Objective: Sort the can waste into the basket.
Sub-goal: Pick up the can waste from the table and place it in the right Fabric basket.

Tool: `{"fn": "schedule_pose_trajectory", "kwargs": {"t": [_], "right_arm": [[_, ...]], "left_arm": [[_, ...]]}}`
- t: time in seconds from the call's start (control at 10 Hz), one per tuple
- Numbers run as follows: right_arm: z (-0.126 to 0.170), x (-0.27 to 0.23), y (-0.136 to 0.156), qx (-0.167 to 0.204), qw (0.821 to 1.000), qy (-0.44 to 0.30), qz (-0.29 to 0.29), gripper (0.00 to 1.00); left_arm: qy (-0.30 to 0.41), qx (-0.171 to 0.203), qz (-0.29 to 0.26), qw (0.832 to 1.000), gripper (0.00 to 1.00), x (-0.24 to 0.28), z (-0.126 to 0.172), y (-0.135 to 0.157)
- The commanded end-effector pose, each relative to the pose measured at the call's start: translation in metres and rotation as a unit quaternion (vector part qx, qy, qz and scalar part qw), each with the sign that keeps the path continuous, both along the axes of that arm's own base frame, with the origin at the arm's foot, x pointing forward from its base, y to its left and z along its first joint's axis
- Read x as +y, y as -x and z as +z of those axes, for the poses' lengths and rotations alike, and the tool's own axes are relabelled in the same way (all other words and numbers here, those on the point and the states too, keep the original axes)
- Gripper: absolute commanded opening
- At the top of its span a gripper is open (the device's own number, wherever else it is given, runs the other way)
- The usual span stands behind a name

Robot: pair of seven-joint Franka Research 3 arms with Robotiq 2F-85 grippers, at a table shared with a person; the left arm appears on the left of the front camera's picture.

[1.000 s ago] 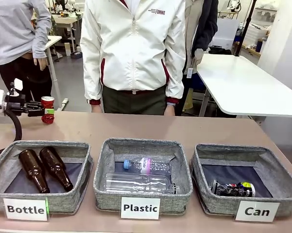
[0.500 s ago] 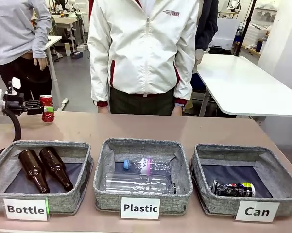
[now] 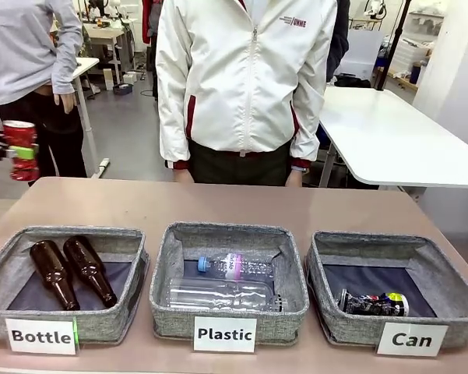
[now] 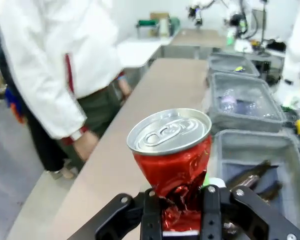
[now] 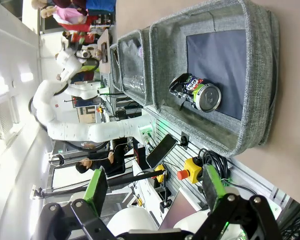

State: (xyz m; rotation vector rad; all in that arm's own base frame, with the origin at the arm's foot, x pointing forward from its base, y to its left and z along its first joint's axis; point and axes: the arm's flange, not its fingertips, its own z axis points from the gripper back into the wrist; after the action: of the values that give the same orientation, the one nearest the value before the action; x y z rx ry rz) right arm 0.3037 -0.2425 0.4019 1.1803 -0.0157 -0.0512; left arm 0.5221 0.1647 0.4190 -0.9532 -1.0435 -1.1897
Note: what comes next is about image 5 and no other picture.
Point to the right gripper black green left finger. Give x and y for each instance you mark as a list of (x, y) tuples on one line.
[(94, 200)]

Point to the right gripper black green right finger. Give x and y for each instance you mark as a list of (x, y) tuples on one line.
[(222, 200)]

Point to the crushed drink can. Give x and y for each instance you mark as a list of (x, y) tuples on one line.
[(197, 91)]

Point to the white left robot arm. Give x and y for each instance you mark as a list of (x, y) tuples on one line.
[(70, 130)]

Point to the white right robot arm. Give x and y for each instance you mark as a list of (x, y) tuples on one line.
[(129, 221)]

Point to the grey fabric basket labelled Can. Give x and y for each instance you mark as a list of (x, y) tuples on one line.
[(254, 75)]

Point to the grey fabric basket labelled Bottle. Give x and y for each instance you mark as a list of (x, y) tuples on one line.
[(114, 67)]

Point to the grey fabric basket labelled Plastic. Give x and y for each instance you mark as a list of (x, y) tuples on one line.
[(132, 62)]

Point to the black tripod pole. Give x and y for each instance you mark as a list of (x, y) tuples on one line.
[(129, 178)]

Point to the yellow emergency stop button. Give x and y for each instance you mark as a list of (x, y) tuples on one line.
[(192, 170), (159, 173)]

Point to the seated person in black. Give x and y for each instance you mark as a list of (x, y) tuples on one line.
[(114, 162)]

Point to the black power socket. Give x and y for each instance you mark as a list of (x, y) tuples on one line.
[(185, 141)]

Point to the black smartphone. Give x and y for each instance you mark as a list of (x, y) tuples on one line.
[(162, 151)]

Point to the pink plush doll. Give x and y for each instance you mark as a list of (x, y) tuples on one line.
[(67, 15)]

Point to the aluminium profile table frame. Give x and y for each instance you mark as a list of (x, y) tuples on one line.
[(252, 175)]

